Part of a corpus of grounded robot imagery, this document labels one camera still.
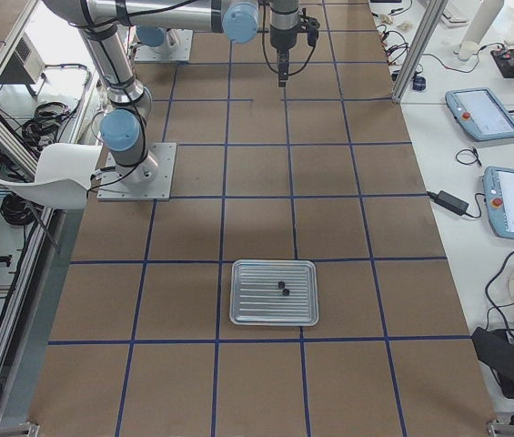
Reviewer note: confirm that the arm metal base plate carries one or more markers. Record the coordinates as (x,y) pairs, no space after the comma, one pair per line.
(157,45)
(150,180)

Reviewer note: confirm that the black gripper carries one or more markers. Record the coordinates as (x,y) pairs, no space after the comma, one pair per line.
(282,38)

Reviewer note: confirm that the white plastic chair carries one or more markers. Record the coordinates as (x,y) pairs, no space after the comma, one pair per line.
(62,179)

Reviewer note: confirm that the aluminium frame post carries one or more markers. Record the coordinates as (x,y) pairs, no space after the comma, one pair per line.
(417,48)

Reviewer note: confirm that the black power adapter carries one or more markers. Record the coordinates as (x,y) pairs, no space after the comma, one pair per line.
(452,203)

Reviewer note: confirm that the white cylinder stand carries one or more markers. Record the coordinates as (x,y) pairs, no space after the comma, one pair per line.
(478,27)

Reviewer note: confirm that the upper blue teach pendant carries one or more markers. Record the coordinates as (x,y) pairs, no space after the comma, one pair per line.
(480,114)

